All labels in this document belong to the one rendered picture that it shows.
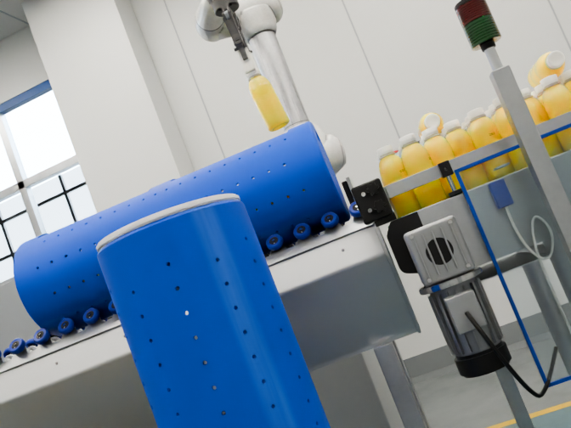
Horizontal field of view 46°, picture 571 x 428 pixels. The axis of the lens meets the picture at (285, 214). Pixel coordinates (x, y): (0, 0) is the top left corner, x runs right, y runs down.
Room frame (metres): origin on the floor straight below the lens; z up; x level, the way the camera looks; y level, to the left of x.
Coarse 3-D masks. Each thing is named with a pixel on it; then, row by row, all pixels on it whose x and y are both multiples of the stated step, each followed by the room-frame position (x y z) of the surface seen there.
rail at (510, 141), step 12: (552, 120) 1.50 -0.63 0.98; (564, 120) 1.50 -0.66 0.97; (540, 132) 1.51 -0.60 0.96; (492, 144) 1.52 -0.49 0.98; (504, 144) 1.52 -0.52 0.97; (516, 144) 1.51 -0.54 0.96; (468, 156) 1.53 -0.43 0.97; (480, 156) 1.53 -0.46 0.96; (432, 168) 1.54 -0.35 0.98; (456, 168) 1.53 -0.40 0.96; (408, 180) 1.55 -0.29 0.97; (420, 180) 1.54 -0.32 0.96; (432, 180) 1.54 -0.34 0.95; (396, 192) 1.55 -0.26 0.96
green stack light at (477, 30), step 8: (488, 16) 1.34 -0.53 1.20; (472, 24) 1.34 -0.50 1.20; (480, 24) 1.33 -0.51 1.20; (488, 24) 1.33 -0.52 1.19; (472, 32) 1.34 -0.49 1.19; (480, 32) 1.34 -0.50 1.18; (488, 32) 1.33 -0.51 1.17; (496, 32) 1.34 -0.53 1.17; (472, 40) 1.35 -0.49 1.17; (480, 40) 1.34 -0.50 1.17; (488, 40) 1.34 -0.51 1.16; (496, 40) 1.37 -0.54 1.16; (472, 48) 1.36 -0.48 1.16; (480, 48) 1.39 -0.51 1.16
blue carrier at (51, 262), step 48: (288, 144) 1.67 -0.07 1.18; (192, 192) 1.69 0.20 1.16; (240, 192) 1.66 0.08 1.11; (288, 192) 1.65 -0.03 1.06; (336, 192) 1.66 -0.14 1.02; (48, 240) 1.78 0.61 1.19; (96, 240) 1.72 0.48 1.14; (288, 240) 1.75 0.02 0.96; (48, 288) 1.74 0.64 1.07; (96, 288) 1.74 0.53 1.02
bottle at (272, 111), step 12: (252, 84) 1.82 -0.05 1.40; (264, 84) 1.81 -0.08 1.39; (252, 96) 1.83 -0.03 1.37; (264, 96) 1.81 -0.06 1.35; (276, 96) 1.83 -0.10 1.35; (264, 108) 1.81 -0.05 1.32; (276, 108) 1.81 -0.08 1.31; (264, 120) 1.83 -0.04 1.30; (276, 120) 1.81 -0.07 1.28; (288, 120) 1.83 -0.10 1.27
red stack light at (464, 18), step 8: (472, 0) 1.33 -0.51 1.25; (480, 0) 1.34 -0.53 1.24; (464, 8) 1.34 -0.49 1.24; (472, 8) 1.33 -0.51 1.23; (480, 8) 1.33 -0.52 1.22; (488, 8) 1.34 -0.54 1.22; (464, 16) 1.35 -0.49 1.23; (472, 16) 1.34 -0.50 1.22; (480, 16) 1.33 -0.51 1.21; (464, 24) 1.35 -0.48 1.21
